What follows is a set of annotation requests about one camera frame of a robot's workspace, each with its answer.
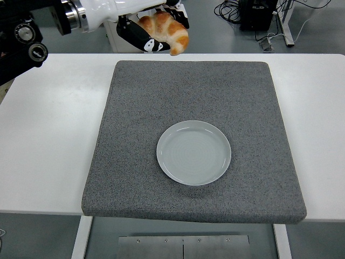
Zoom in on small grey floor pedal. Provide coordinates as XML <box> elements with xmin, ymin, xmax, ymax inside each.
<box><xmin>259</xmin><ymin>37</ymin><xmax>275</xmax><ymax>52</ymax></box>

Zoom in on grey speckled mat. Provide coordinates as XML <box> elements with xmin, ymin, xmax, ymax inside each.
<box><xmin>81</xmin><ymin>60</ymin><xmax>307</xmax><ymax>225</ymax></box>

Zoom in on white desk leg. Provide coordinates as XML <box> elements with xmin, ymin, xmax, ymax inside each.
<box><xmin>274</xmin><ymin>0</ymin><xmax>295</xmax><ymax>48</ymax></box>

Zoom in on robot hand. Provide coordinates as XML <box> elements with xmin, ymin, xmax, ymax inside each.
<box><xmin>82</xmin><ymin>0</ymin><xmax>190</xmax><ymax>54</ymax></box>

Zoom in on golden croissant bread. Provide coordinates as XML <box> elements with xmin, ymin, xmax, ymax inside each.
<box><xmin>136</xmin><ymin>10</ymin><xmax>190</xmax><ymax>57</ymax></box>

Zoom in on tangled black cables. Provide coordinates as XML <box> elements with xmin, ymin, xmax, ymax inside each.
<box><xmin>214</xmin><ymin>0</ymin><xmax>243</xmax><ymax>25</ymax></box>

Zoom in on black computer box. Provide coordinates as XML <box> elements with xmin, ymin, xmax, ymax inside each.
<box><xmin>239</xmin><ymin>0</ymin><xmax>278</xmax><ymax>31</ymax></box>

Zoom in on grey metal plate with screws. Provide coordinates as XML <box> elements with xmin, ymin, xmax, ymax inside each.
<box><xmin>118</xmin><ymin>235</ymin><xmax>250</xmax><ymax>259</ymax></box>

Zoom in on white cable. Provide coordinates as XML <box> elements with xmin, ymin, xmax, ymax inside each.
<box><xmin>254</xmin><ymin>0</ymin><xmax>332</xmax><ymax>44</ymax></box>

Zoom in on white table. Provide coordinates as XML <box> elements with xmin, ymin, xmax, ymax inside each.
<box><xmin>0</xmin><ymin>53</ymin><xmax>345</xmax><ymax>259</ymax></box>

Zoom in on pale grey round plate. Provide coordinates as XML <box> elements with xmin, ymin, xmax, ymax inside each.
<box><xmin>156</xmin><ymin>120</ymin><xmax>232</xmax><ymax>186</ymax></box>

